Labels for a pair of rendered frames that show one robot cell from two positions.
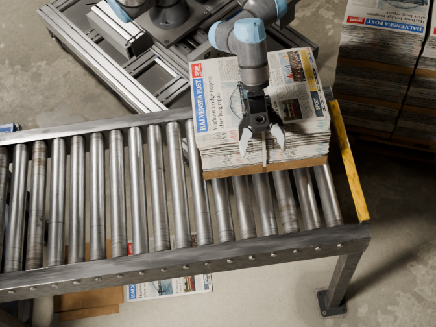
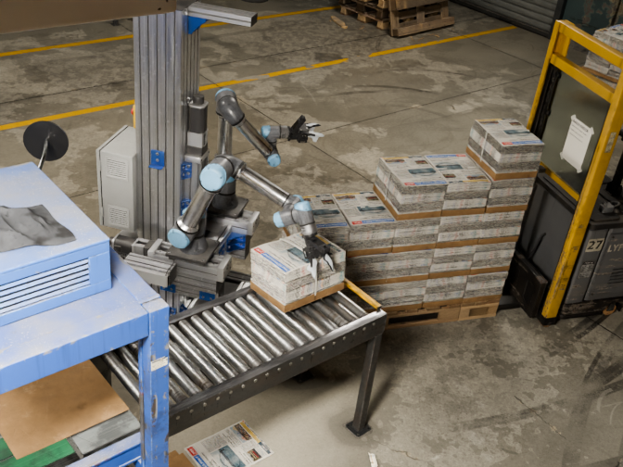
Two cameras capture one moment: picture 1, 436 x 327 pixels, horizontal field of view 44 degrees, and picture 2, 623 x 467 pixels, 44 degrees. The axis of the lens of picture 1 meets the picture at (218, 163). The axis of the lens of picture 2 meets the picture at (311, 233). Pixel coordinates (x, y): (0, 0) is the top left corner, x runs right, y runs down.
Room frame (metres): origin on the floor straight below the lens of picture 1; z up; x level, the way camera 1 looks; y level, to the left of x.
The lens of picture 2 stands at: (-1.35, 2.05, 3.14)
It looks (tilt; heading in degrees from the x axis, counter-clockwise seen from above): 32 degrees down; 315
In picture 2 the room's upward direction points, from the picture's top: 7 degrees clockwise
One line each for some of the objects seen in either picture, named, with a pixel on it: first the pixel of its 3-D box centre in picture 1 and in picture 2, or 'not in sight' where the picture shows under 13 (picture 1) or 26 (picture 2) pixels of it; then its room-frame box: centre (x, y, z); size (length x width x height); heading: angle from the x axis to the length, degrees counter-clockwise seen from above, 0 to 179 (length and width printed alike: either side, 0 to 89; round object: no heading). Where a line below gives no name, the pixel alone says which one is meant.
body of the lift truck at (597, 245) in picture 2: not in sight; (578, 243); (0.62, -2.53, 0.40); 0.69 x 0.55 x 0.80; 156
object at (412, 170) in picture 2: not in sight; (413, 170); (1.17, -1.25, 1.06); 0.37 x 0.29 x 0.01; 157
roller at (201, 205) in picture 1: (198, 181); (276, 321); (0.80, 0.07, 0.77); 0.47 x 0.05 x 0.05; 178
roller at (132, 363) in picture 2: not in sight; (144, 377); (0.82, 0.78, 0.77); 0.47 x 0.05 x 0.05; 178
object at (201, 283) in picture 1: (167, 265); (229, 450); (0.82, 0.30, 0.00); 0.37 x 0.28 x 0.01; 88
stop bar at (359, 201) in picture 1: (348, 157); (350, 285); (0.78, -0.40, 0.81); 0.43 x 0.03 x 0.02; 178
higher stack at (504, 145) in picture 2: not in sight; (484, 221); (0.94, -1.79, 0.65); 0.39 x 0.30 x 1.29; 156
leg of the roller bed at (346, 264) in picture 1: (340, 278); (366, 382); (0.54, -0.37, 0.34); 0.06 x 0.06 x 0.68; 88
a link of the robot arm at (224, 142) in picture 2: not in sight; (224, 135); (1.89, -0.39, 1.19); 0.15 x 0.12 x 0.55; 150
